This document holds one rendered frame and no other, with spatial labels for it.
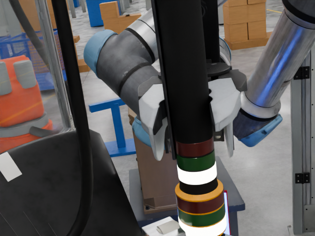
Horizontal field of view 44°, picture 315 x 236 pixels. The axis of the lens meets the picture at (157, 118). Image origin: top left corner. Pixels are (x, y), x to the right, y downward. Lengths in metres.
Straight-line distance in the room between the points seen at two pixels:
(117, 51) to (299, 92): 1.67
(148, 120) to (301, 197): 2.23
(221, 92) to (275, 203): 2.62
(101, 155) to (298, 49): 0.51
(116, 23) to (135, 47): 8.88
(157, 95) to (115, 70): 0.30
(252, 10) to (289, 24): 7.73
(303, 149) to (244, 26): 6.35
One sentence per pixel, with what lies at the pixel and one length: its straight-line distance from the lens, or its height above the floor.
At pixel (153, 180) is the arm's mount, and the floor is 1.09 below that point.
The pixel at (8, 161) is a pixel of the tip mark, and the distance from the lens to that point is 0.44.
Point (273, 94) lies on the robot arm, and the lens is 0.92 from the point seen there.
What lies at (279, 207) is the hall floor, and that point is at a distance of 2.88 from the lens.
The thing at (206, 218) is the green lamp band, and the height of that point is 1.39.
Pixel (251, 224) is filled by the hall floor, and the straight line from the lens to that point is 2.72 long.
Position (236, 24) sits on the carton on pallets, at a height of 0.50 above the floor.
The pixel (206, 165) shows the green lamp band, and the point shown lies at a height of 1.43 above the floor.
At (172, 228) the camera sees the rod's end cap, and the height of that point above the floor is 1.38.
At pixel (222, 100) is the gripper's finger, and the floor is 1.49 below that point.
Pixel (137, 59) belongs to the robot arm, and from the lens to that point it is 0.63.
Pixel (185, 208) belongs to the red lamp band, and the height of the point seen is 1.39.
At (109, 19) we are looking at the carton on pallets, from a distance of 9.52.
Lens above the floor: 1.58
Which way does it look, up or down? 19 degrees down
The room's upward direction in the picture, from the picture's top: 8 degrees counter-clockwise
